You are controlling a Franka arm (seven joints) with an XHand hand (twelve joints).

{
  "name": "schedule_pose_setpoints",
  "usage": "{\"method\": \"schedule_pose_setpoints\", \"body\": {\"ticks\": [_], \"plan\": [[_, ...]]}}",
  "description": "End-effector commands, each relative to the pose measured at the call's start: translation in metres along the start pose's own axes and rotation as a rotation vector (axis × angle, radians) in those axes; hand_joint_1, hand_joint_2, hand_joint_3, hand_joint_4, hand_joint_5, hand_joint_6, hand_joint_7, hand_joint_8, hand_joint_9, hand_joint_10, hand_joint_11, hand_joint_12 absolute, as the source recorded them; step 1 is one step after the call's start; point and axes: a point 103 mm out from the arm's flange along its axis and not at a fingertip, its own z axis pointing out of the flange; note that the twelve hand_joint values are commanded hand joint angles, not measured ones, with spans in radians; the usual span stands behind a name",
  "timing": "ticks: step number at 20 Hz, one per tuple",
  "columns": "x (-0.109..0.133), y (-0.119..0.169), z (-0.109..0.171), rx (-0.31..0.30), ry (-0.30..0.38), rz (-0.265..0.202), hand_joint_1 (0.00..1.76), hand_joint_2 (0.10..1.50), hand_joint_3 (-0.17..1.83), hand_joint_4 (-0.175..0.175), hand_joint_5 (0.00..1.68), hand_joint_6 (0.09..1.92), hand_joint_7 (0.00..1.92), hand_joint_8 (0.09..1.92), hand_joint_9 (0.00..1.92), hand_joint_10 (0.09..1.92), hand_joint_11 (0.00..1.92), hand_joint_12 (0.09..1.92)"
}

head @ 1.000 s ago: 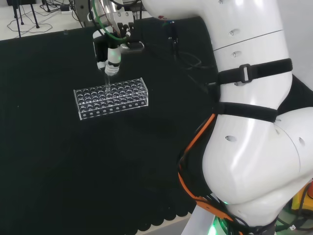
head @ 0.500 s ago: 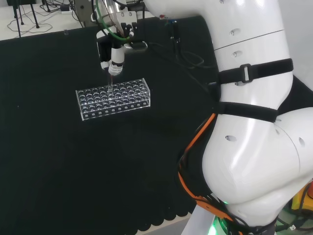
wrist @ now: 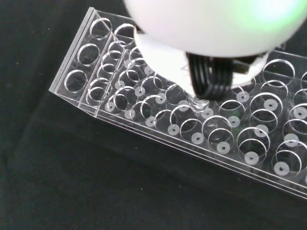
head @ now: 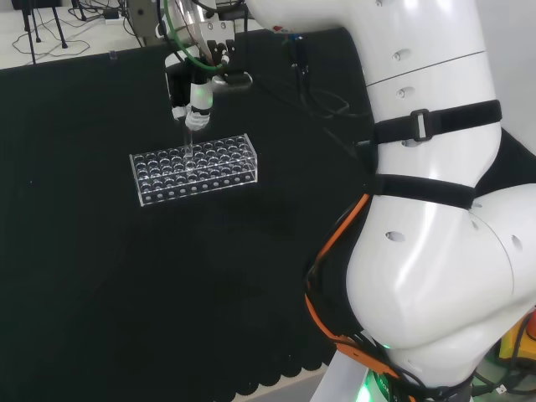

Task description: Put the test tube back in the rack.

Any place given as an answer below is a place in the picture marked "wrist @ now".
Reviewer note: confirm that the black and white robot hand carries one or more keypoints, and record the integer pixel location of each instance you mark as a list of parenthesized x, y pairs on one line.
[(204, 26)]

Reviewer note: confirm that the clear acrylic test tube rack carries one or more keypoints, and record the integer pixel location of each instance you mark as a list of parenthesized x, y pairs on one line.
[(168, 124)]

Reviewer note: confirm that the black bench cloth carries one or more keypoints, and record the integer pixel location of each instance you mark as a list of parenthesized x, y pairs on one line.
[(48, 167)]

